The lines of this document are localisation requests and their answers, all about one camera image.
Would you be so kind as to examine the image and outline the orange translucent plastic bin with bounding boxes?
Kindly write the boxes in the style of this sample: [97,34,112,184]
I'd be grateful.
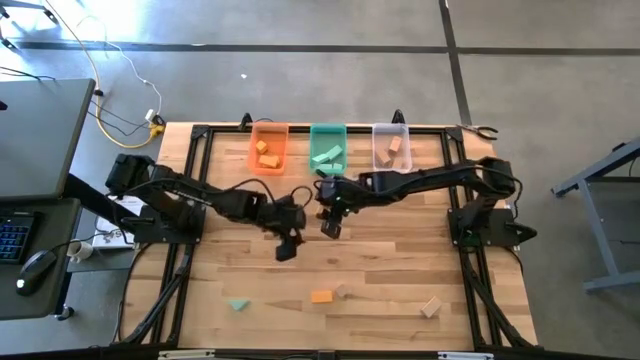
[248,122,290,177]

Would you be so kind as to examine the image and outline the teal translucent plastic bin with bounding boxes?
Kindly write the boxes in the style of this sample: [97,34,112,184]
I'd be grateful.
[309,123,348,177]

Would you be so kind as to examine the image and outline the clear plastic bin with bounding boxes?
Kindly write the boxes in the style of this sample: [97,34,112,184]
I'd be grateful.
[371,122,413,175]

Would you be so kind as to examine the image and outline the large natural wood block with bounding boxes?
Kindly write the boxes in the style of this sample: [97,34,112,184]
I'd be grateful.
[419,295,444,319]

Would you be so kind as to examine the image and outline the black pliers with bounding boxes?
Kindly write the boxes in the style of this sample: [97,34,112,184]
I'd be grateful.
[456,123,500,142]

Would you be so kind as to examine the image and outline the white label strip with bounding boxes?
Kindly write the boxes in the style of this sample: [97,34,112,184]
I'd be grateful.
[437,351,494,360]
[157,349,217,360]

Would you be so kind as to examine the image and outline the white printed paper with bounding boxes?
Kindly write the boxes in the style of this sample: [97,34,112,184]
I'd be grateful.
[91,192,147,250]

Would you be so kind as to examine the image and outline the white mug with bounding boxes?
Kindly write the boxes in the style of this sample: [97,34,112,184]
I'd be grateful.
[65,239,95,265]

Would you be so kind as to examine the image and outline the black computer mouse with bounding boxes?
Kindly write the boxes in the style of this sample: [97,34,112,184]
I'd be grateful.
[14,249,58,297]

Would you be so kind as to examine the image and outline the dark grey desk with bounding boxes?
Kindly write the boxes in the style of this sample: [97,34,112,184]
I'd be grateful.
[0,78,96,202]

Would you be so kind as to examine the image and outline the backlit computer keyboard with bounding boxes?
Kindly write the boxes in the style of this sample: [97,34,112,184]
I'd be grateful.
[0,212,32,265]

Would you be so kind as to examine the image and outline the black low desk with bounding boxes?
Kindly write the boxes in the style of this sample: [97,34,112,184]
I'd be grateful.
[0,197,82,321]

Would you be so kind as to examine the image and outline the black stand legs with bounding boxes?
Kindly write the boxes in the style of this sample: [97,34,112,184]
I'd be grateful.
[0,0,59,51]

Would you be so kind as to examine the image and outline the black aluminium rig frame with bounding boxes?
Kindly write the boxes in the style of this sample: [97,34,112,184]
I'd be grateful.
[113,110,540,354]

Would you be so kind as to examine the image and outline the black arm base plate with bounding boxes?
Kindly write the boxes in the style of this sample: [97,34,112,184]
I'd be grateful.
[122,202,207,245]
[446,207,539,250]

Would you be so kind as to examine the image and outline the black floor cables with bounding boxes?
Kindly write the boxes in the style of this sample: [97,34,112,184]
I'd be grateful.
[87,97,154,137]

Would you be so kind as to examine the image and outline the white cable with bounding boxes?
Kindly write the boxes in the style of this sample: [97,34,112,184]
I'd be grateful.
[74,13,164,121]

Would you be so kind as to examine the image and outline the yellow cable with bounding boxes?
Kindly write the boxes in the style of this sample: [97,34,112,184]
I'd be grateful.
[43,0,167,150]

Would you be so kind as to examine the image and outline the blue-grey table frame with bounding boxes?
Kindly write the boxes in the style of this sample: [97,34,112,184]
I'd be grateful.
[551,135,640,294]

